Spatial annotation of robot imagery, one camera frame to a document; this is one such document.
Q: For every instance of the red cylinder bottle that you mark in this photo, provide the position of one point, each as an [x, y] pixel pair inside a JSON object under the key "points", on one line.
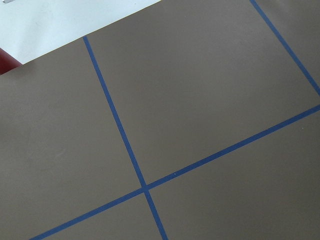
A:
{"points": [[7, 62]]}

